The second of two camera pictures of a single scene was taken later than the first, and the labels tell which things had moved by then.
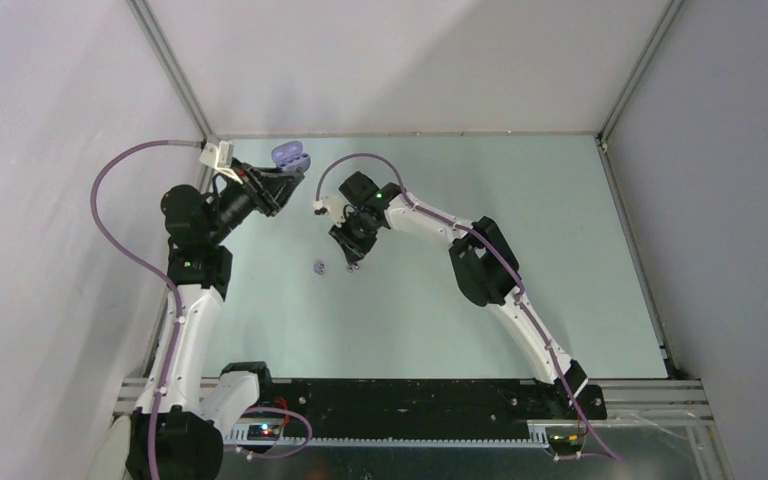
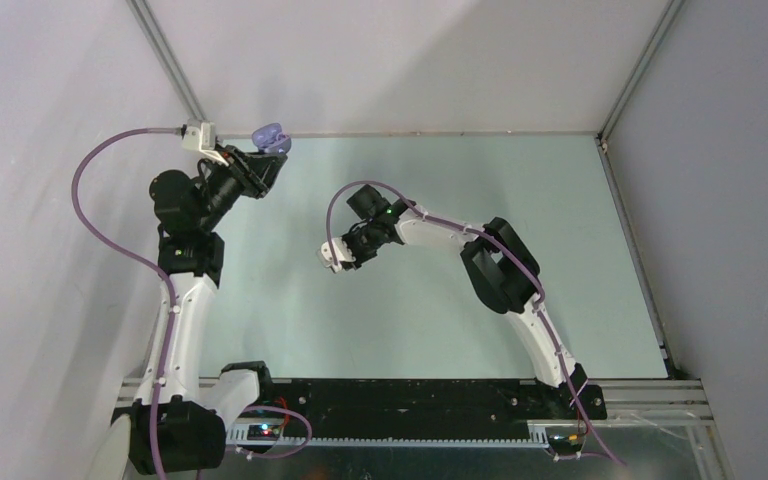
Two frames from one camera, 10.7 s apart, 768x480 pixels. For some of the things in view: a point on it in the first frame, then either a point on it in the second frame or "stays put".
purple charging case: (289, 156) -> (270, 138)
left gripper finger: (282, 187) -> (264, 168)
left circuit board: (263, 432) stays put
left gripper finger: (261, 173) -> (246, 157)
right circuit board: (572, 440) stays put
